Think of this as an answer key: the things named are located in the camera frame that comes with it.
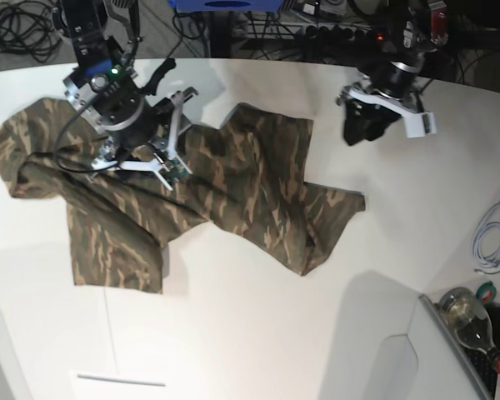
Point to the clear glass bottle red cap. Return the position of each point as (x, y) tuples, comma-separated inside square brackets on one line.
[(469, 322)]

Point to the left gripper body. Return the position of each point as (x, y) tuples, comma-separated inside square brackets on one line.
[(393, 79)]

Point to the black power strip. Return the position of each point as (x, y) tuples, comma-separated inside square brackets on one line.
[(344, 33)]

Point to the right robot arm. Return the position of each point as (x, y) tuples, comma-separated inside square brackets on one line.
[(105, 36)]

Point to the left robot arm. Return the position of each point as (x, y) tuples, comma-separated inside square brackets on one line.
[(412, 29)]

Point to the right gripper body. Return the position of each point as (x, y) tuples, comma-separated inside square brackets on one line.
[(109, 99)]

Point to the green tape roll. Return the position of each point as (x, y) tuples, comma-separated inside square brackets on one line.
[(486, 293)]

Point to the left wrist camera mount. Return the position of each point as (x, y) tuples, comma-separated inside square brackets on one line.
[(417, 121)]

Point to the camouflage t-shirt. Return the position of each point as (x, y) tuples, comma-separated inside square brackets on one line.
[(247, 178)]

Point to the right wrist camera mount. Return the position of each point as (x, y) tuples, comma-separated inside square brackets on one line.
[(160, 156)]

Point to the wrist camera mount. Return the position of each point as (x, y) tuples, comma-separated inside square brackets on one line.
[(417, 121), (160, 156)]

